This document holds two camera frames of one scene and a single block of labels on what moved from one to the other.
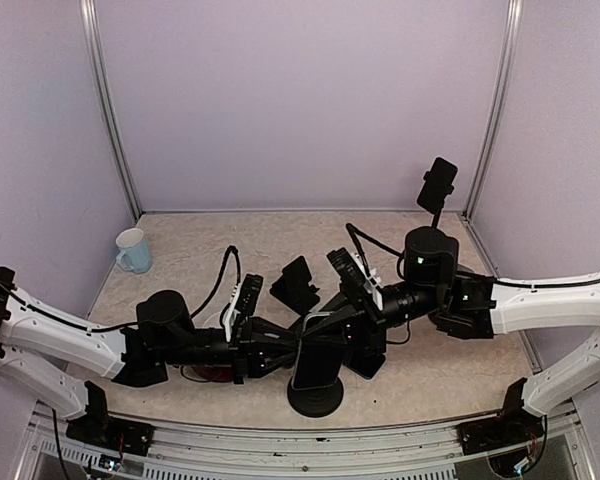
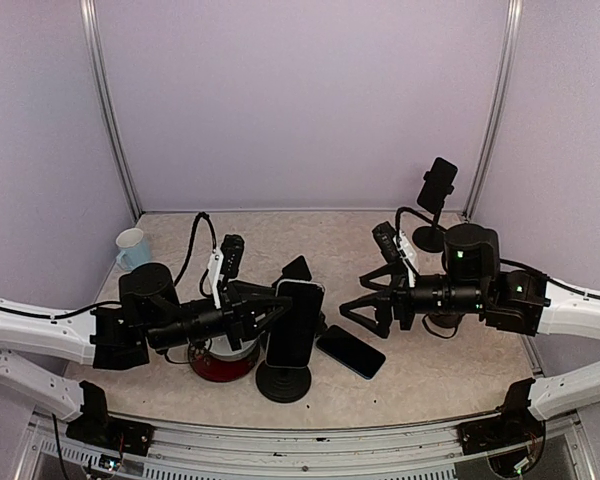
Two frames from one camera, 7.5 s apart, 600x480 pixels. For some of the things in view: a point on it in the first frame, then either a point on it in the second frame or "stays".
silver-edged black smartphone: [320, 352] → [291, 340]
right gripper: [366, 327] → [398, 290]
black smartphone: [437, 185] stays
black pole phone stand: [316, 402] → [285, 376]
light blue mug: [136, 253] stays
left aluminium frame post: [89, 16] stays
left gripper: [250, 348] → [239, 312]
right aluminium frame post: [506, 77] stays
